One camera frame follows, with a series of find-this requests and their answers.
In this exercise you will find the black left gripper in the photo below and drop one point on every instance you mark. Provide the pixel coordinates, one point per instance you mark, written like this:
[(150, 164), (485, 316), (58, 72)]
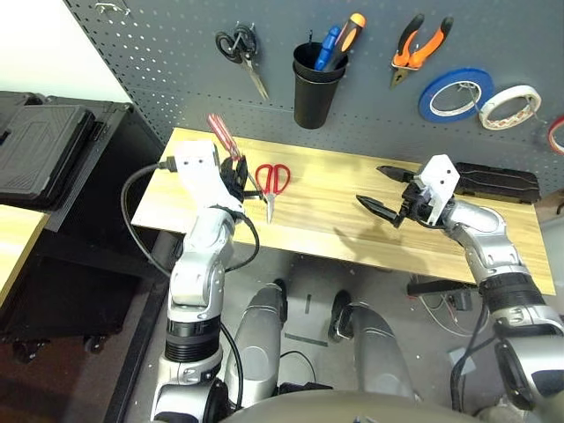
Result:
[(238, 193)]

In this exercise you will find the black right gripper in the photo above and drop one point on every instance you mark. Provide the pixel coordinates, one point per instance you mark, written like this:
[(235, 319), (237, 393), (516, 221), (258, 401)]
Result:
[(418, 200)]

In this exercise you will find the orange black needle-nose pliers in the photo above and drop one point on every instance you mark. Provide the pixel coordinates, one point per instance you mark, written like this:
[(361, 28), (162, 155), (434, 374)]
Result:
[(416, 55)]

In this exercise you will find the red tape roll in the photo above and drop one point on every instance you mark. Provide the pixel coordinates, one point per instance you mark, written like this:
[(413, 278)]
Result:
[(553, 136)]

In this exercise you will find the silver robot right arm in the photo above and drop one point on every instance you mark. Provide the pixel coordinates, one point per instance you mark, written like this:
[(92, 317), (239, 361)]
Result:
[(484, 229)]

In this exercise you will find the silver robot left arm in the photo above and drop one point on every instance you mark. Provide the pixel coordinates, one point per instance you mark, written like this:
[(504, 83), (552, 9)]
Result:
[(198, 264)]

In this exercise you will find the grey metal pegboard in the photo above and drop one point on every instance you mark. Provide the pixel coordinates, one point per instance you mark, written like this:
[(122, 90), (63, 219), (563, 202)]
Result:
[(176, 66)]

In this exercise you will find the blue tape roll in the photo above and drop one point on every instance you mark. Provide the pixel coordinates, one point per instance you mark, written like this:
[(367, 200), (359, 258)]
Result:
[(425, 103)]

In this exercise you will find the black plastic cup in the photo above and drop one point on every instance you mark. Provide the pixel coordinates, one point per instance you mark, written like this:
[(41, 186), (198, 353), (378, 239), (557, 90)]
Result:
[(315, 106), (304, 57)]

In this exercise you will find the long black tool case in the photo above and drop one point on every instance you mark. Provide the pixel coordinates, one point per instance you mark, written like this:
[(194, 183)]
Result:
[(493, 183)]

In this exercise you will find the white tape roll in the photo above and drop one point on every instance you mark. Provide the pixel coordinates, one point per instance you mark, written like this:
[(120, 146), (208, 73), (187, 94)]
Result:
[(484, 112)]

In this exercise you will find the silver single peg hook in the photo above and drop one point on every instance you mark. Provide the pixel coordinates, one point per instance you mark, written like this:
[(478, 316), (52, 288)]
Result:
[(473, 94)]

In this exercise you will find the black power adapter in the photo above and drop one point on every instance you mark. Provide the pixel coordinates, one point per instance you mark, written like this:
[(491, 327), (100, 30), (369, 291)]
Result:
[(460, 302)]

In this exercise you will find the short black floor tape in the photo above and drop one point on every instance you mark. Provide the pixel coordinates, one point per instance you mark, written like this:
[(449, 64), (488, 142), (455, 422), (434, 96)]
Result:
[(307, 304)]

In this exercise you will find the silver robot right leg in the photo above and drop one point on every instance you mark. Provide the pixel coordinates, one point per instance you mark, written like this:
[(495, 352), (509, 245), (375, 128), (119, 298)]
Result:
[(374, 343)]

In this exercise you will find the silver robot leg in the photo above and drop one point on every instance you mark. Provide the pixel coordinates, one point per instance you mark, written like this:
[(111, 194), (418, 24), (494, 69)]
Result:
[(374, 343), (260, 335)]

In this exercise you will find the silver robot left leg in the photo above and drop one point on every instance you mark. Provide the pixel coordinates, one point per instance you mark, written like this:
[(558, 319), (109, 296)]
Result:
[(260, 335)]

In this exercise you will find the long black floor tape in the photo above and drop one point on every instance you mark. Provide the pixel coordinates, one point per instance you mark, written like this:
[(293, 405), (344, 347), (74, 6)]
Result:
[(306, 339)]

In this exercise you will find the black equipment cart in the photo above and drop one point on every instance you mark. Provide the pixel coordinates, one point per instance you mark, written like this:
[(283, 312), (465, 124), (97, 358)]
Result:
[(88, 286)]

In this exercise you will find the large black hard case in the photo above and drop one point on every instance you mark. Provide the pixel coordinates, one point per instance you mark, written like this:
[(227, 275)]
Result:
[(39, 154)]

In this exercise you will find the silver double peg hook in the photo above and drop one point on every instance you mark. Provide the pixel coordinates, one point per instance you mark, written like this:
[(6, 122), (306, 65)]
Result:
[(112, 6)]

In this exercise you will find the grey robot torso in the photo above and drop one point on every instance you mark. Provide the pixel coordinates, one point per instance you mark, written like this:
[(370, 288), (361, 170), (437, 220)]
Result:
[(330, 410)]

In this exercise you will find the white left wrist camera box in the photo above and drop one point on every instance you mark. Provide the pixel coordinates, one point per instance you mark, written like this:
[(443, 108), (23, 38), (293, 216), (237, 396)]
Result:
[(198, 172)]

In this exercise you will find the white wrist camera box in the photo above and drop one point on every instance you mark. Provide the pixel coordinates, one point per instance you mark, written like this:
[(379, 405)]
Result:
[(198, 172), (440, 176)]

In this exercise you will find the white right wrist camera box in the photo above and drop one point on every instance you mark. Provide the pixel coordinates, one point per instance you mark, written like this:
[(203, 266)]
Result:
[(440, 176)]

